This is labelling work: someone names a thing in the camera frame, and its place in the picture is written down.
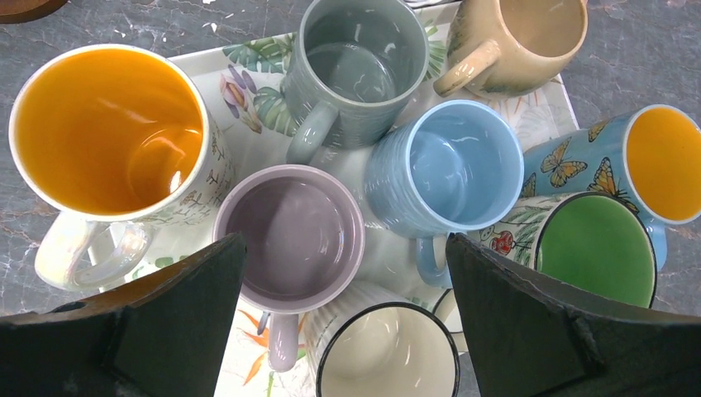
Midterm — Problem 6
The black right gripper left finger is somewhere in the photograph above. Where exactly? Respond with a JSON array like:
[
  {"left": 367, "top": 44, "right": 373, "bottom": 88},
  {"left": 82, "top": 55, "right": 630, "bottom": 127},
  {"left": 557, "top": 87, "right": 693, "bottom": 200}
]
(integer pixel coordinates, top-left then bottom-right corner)
[{"left": 1, "top": 233, "right": 247, "bottom": 396}]

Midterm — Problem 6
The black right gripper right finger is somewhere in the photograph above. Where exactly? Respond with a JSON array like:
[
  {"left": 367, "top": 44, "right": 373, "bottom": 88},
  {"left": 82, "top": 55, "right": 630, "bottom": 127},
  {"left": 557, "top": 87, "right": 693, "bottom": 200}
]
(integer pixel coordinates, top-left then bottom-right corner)
[{"left": 446, "top": 233, "right": 700, "bottom": 396}]

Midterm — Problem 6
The white mug orange inside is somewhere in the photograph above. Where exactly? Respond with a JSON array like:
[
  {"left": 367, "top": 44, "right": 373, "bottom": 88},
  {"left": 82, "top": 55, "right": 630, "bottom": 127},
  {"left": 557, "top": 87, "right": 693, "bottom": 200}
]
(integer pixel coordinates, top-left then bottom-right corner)
[{"left": 8, "top": 44, "right": 236, "bottom": 291}]

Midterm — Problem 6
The brown wooden coaster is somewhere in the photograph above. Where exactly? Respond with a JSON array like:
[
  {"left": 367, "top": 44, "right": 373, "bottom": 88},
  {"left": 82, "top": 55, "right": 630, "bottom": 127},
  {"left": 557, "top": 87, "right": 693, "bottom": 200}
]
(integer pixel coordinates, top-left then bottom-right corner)
[{"left": 1, "top": 0, "right": 67, "bottom": 24}]

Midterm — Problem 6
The floral mug green inside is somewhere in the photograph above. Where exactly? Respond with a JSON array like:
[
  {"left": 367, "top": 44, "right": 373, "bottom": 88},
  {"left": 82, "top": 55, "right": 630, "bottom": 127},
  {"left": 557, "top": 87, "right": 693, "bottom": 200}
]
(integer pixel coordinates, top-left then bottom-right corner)
[{"left": 468, "top": 192, "right": 656, "bottom": 309}]

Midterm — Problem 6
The white mug black rim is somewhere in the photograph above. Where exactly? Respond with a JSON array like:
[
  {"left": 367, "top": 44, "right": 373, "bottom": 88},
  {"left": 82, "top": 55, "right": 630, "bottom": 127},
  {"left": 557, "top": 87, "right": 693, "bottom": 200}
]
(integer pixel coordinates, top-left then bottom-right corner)
[{"left": 303, "top": 281, "right": 460, "bottom": 397}]

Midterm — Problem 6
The lilac ceramic mug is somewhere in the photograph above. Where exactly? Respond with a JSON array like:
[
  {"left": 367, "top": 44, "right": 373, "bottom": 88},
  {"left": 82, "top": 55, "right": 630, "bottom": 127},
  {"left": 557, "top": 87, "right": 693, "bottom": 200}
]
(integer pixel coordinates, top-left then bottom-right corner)
[{"left": 212, "top": 165, "right": 365, "bottom": 372}]

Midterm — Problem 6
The light blue ceramic mug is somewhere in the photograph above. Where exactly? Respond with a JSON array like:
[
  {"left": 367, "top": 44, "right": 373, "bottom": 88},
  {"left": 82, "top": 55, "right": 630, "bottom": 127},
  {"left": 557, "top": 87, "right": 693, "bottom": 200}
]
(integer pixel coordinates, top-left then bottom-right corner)
[{"left": 364, "top": 99, "right": 524, "bottom": 289}]

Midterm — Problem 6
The blue butterfly mug orange inside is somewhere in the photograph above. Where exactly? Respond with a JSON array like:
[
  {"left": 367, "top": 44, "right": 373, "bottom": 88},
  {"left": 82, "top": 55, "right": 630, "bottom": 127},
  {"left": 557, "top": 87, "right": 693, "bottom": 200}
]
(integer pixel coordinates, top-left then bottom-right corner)
[{"left": 522, "top": 104, "right": 700, "bottom": 268}]

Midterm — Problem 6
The beige ceramic mug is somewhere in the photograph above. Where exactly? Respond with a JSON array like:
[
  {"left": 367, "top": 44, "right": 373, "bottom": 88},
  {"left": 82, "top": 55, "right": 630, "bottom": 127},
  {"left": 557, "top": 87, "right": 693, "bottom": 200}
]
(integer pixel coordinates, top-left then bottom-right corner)
[{"left": 433, "top": 0, "right": 588, "bottom": 99}]

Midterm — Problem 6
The grey green ceramic mug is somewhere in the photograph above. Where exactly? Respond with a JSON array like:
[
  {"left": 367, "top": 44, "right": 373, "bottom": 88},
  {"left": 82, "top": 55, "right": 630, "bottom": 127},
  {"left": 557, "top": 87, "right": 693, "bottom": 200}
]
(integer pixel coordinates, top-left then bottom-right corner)
[{"left": 281, "top": 0, "right": 429, "bottom": 164}]

